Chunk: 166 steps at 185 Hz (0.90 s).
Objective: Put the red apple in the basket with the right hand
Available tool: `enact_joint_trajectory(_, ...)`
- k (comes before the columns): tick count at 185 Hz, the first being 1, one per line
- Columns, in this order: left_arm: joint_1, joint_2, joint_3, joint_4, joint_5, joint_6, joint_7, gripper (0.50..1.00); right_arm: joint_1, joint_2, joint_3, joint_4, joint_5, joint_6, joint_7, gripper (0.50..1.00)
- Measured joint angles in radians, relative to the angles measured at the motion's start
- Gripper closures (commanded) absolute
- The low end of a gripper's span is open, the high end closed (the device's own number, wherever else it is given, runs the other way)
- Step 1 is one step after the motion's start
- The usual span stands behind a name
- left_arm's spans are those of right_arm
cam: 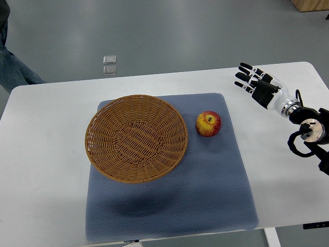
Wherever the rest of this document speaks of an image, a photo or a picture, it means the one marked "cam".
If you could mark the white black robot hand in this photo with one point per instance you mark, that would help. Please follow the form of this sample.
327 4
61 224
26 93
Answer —
266 90

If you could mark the red yellow apple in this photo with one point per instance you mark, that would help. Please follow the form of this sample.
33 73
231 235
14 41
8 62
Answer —
208 123

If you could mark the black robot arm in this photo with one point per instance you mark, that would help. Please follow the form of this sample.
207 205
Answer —
313 130

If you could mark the brown wicker basket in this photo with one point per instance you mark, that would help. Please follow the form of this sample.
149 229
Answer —
136 139

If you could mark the wooden box corner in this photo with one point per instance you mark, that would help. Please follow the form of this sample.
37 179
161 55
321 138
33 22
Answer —
310 5

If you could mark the blue grey table mat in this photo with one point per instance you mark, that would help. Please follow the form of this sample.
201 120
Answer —
208 192

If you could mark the white table leg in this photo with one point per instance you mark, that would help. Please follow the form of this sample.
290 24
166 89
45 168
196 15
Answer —
272 237

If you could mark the black table control panel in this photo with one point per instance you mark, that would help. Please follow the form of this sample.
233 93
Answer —
316 225

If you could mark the lower metal floor plate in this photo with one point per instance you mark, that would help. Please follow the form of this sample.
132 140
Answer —
109 70

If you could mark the metal floor plate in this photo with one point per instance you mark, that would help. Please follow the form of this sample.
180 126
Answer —
109 70
109 59

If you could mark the upper metal floor plate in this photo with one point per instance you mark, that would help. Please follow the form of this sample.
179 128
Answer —
109 59

